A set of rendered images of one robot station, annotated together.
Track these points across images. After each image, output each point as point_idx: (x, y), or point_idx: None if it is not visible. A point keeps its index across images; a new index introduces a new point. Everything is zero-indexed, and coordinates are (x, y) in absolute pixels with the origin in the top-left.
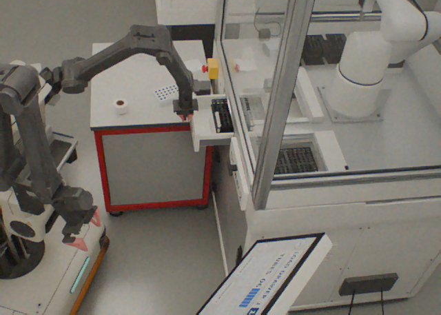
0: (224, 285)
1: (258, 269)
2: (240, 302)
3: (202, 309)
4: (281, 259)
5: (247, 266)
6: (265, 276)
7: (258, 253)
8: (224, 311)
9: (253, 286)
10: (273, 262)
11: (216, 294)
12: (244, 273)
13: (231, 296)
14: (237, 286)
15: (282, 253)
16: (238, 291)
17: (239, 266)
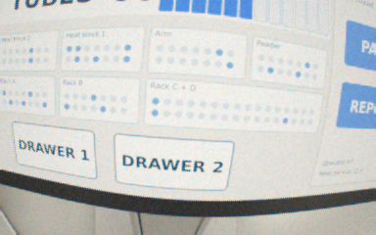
0: (131, 190)
1: (61, 60)
2: (231, 23)
3: (249, 201)
4: None
5: (47, 133)
6: None
7: (1, 124)
8: (274, 75)
9: (148, 13)
10: (39, 13)
11: (180, 192)
12: (76, 119)
13: (194, 98)
14: (139, 109)
15: (13, 1)
16: (171, 78)
17: (50, 176)
